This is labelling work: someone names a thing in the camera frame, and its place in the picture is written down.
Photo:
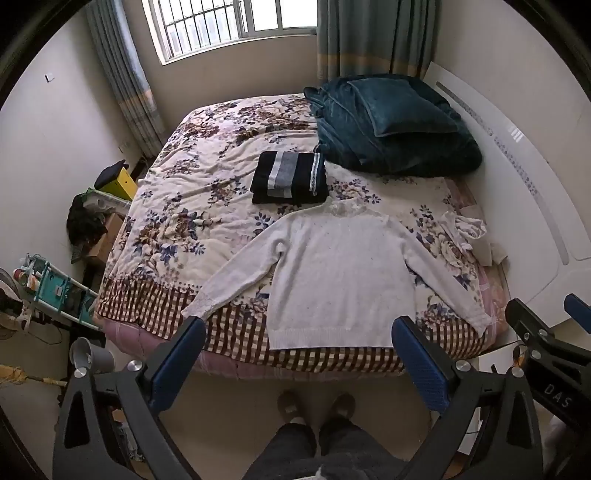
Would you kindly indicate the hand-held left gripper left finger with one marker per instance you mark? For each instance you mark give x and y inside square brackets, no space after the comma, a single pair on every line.
[178,364]

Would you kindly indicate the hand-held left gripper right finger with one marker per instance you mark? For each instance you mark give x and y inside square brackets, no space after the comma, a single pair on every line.
[420,364]

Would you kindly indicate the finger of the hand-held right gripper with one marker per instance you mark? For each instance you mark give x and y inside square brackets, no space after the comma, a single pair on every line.
[579,311]
[526,318]

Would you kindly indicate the white knit sweater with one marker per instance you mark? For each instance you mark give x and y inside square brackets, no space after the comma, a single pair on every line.
[337,286]

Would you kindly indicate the grey cup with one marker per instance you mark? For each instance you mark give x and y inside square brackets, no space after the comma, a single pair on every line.
[94,357]

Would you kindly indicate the person's right slipper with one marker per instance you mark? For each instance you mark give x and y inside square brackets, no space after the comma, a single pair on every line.
[342,405]

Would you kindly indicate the person's slipper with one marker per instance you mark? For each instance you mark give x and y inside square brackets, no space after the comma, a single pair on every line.
[342,405]
[289,406]

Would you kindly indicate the white crumpled cloth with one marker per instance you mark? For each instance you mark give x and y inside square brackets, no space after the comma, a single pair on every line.
[471,230]

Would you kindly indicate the person's right leg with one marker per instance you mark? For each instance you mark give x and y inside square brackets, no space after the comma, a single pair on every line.
[355,447]

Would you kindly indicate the person's leg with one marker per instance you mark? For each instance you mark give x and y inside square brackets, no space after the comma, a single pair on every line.
[286,452]
[355,447]

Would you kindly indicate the person's left slipper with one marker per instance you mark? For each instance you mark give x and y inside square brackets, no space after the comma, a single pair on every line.
[289,406]

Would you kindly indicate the white bed headboard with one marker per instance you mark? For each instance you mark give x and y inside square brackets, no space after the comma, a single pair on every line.
[517,184]

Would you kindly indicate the teal storage rack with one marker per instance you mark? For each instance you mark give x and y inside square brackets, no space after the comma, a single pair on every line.
[60,290]

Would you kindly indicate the person's left leg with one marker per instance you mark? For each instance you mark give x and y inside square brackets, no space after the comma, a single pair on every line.
[286,452]

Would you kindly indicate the cardboard box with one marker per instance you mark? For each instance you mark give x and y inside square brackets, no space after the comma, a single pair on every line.
[108,235]

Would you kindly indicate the floor fan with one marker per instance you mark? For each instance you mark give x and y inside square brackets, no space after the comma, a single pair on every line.
[9,300]

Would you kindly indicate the yellow box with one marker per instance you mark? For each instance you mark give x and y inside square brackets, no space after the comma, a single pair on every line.
[122,184]

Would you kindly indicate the black cap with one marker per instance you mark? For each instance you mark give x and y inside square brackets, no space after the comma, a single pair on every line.
[111,173]

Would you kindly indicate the dark striped folded sweater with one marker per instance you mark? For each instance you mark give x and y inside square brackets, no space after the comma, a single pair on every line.
[288,177]

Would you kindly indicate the teal plush blanket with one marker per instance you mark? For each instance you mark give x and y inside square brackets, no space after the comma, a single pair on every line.
[351,138]

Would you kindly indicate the teal pillow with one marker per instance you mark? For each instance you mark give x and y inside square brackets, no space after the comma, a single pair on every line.
[406,108]

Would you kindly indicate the teal curtain beside headboard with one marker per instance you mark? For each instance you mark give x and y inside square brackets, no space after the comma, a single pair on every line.
[374,37]

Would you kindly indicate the barred window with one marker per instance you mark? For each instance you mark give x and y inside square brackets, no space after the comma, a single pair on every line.
[221,23]

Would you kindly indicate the teal curtain beside wall switch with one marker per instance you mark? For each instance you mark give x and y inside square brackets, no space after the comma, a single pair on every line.
[124,69]

